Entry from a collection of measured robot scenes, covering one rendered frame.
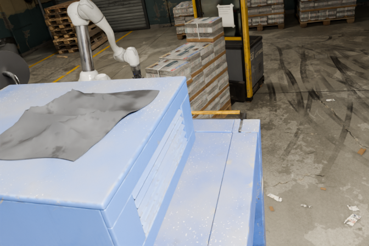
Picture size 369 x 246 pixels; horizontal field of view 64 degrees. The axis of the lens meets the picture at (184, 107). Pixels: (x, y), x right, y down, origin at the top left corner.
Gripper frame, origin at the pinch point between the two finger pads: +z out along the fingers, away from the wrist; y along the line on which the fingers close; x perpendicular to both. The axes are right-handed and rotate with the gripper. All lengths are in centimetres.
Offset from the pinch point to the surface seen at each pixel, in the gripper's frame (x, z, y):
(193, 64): -68, -1, -18
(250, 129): 116, -59, -159
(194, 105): -55, 42, -19
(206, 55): -97, -1, -18
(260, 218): 117, -24, -160
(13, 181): 171, -79, -141
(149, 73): -27.1, -4.5, 10.1
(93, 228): 169, -74, -156
